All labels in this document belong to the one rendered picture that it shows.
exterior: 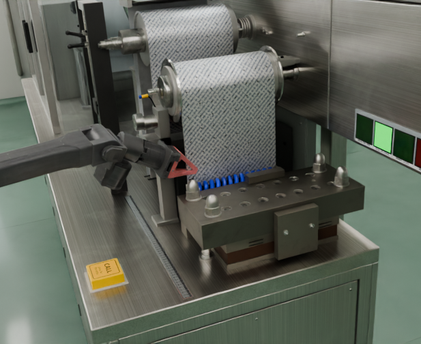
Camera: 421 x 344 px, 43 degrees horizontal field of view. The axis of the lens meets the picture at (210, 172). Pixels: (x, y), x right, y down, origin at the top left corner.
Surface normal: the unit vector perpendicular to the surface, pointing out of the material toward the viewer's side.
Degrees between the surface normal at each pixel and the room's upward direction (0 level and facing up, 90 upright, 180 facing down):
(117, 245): 0
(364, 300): 90
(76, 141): 20
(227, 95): 90
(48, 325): 0
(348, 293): 90
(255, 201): 0
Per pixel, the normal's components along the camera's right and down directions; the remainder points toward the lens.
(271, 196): -0.06, -0.92
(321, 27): -0.93, 0.19
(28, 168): 0.60, 0.52
